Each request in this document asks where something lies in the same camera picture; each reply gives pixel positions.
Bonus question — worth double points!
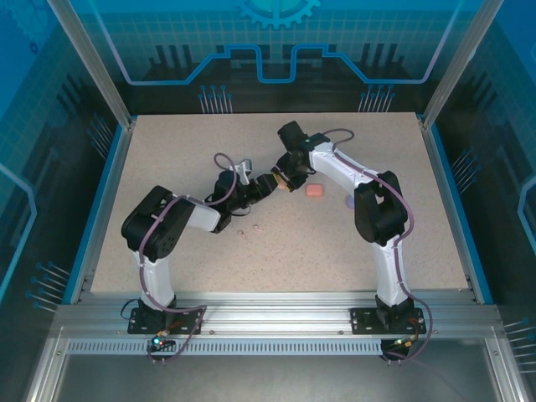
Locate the aluminium side rail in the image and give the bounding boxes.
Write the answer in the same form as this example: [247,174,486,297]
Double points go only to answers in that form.
[417,111,499,306]
[69,119,137,306]

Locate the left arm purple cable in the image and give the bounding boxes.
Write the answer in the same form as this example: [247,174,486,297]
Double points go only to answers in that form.
[137,152,248,366]

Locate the lit power connector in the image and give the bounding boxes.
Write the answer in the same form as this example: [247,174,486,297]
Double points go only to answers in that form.
[391,334,420,352]
[151,332,176,352]

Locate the grey metal tray panel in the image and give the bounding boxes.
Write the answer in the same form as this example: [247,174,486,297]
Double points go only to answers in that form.
[49,355,503,402]

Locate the aluminium frame post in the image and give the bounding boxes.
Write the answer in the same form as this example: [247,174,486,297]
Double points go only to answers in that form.
[420,0,492,131]
[44,0,138,130]

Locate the wide aluminium base rail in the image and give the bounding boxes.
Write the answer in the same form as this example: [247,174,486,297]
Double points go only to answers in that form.
[54,291,503,336]

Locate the slotted aluminium cable duct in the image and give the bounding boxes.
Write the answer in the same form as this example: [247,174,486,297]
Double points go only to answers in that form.
[65,339,389,357]

